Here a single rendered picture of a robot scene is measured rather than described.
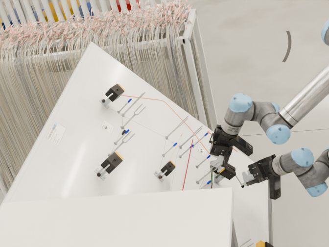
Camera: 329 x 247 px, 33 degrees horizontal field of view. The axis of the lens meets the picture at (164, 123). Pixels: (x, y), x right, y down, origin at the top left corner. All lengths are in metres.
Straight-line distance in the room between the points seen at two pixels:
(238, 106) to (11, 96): 1.52
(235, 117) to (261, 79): 3.07
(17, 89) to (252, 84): 2.54
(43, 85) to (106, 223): 1.99
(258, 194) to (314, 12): 3.96
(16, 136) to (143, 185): 1.46
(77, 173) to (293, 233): 2.02
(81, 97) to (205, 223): 1.14
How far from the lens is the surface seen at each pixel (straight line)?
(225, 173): 2.27
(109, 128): 2.07
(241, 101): 2.02
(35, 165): 1.76
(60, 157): 1.84
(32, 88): 3.02
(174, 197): 1.12
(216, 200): 1.09
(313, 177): 2.14
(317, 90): 1.96
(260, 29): 6.02
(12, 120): 3.26
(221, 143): 2.15
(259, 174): 2.23
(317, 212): 3.71
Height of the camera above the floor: 2.58
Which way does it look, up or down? 33 degrees down
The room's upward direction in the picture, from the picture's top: 15 degrees counter-clockwise
